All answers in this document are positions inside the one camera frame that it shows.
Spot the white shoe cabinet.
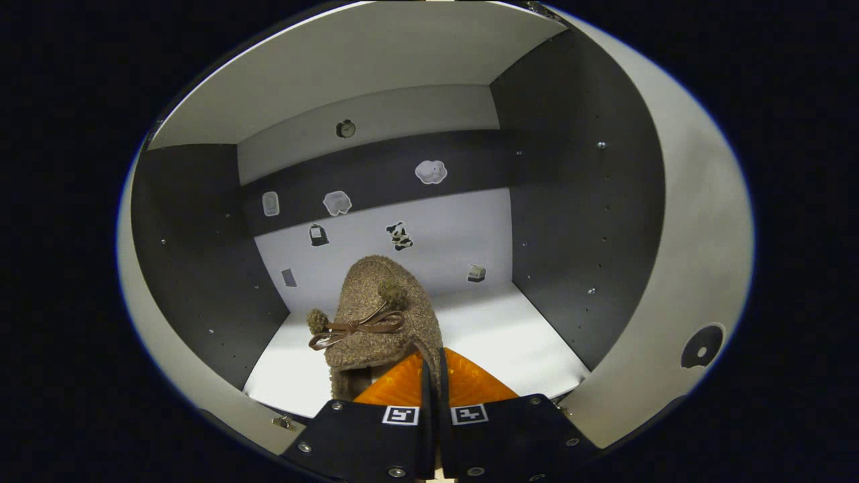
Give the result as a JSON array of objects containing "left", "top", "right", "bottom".
[{"left": 131, "top": 0, "right": 665, "bottom": 420}]

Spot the brown fuzzy shoe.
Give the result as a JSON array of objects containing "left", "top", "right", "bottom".
[{"left": 307, "top": 255, "right": 445, "bottom": 402}]

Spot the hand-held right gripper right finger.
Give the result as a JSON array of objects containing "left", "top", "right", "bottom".
[{"left": 438, "top": 345, "right": 601, "bottom": 482}]

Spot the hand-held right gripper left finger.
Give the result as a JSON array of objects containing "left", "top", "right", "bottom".
[{"left": 281, "top": 350, "right": 434, "bottom": 482}]

